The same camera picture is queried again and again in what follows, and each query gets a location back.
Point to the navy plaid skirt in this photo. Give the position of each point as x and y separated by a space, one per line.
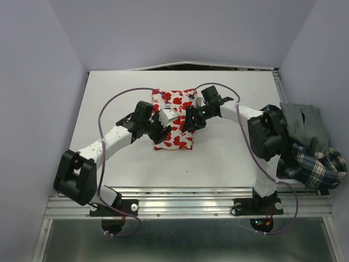
313 169

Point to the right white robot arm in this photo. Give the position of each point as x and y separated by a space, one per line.
262 131

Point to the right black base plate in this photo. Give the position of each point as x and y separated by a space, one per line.
255 207

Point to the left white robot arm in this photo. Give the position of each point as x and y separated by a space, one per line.
77 178

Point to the aluminium frame rail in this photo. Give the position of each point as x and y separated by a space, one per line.
216 202

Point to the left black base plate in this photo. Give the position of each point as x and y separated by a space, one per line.
130 206

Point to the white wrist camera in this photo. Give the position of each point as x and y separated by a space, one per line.
167 116
199 102

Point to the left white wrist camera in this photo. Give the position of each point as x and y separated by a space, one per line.
167 116

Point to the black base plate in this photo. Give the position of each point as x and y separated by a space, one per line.
255 207
130 206

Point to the red poppy floral skirt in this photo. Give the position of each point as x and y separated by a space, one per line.
178 101

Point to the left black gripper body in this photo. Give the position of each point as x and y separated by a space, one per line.
154 129

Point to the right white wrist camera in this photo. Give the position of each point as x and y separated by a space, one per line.
199 102

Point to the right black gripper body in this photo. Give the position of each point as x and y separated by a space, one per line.
200 114

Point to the grey skirt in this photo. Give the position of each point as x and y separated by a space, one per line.
304 125

